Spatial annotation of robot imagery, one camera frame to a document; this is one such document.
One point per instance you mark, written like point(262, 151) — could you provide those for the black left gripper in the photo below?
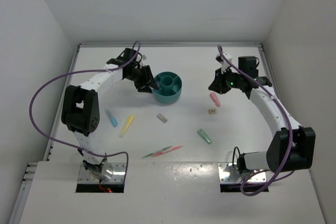
point(147, 76)

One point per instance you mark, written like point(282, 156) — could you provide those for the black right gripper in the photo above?
point(218, 85)

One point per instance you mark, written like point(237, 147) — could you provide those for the pink highlighter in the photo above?
point(215, 99)

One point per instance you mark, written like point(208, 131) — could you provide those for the green highlighter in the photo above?
point(204, 136)

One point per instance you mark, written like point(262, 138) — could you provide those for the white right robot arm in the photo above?
point(292, 146)

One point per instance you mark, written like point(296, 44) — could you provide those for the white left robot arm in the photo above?
point(80, 109)

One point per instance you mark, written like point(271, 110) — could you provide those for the teal round divided organizer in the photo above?
point(170, 87)

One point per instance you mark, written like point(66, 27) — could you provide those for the small beige eraser right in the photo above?
point(212, 111)

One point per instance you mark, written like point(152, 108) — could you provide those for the beige eraser near centre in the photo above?
point(162, 118)

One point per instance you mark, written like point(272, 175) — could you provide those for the yellow highlighter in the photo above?
point(126, 126)

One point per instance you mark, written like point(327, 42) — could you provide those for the blue highlighter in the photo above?
point(111, 118)

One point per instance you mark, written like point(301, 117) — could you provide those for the green pen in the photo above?
point(155, 152)

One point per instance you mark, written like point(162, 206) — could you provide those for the pink pen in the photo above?
point(167, 150)

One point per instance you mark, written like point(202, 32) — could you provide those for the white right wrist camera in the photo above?
point(225, 66)

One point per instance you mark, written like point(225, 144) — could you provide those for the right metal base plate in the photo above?
point(229, 176)

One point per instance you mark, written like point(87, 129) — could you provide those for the metal base plate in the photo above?
point(111, 173)
point(229, 176)

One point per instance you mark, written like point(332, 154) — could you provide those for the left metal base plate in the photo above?
point(111, 173)

